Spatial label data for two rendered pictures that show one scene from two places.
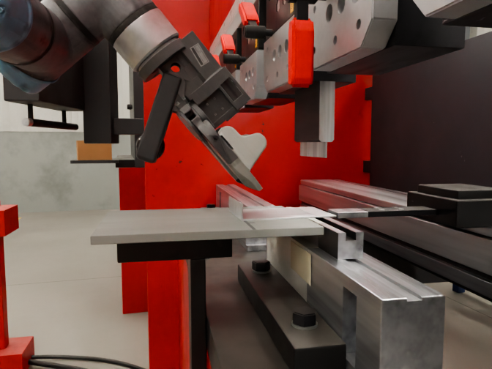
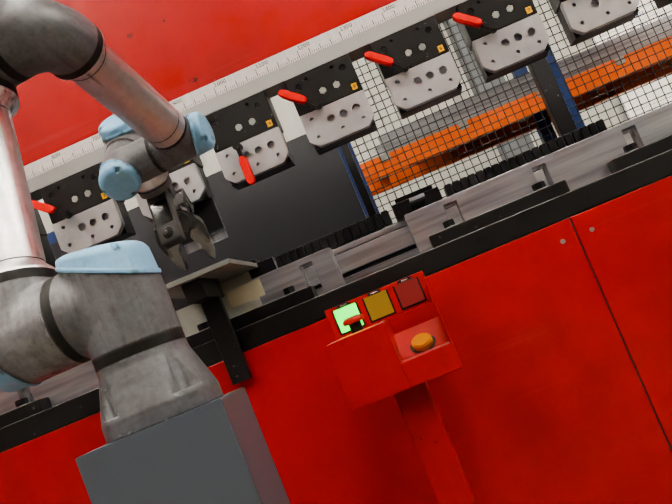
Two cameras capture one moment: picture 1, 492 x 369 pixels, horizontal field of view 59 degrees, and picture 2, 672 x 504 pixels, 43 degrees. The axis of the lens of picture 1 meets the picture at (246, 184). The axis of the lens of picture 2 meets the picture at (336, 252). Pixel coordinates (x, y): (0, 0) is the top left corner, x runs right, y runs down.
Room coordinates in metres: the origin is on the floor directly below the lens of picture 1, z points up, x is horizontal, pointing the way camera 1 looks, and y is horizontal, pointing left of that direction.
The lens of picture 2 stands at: (-0.18, 1.64, 0.79)
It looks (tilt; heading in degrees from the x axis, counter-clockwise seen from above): 5 degrees up; 286
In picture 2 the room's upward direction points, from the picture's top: 22 degrees counter-clockwise
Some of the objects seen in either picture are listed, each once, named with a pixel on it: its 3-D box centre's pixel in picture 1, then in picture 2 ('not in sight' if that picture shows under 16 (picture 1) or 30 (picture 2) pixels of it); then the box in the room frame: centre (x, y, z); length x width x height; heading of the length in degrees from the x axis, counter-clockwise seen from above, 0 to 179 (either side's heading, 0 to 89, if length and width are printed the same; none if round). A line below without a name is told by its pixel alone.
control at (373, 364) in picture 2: not in sight; (389, 337); (0.22, 0.16, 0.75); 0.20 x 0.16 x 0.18; 11
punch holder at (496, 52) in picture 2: not in sight; (502, 31); (-0.16, -0.24, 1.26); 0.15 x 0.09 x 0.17; 11
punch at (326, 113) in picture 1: (312, 121); (200, 226); (0.60, -0.09, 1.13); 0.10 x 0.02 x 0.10; 11
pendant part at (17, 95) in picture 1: (49, 58); not in sight; (1.68, 0.75, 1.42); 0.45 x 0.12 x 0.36; 0
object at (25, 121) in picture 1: (53, 118); not in sight; (1.75, 0.77, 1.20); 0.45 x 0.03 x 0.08; 0
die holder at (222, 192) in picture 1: (239, 210); (13, 403); (1.14, 0.02, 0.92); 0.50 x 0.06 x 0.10; 11
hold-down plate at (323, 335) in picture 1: (278, 304); (250, 318); (0.55, -0.04, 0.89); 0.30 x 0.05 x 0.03; 11
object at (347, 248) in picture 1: (318, 228); (234, 280); (0.57, -0.10, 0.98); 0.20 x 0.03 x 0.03; 11
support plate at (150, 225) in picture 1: (204, 221); (204, 279); (0.57, 0.05, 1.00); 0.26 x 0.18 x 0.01; 101
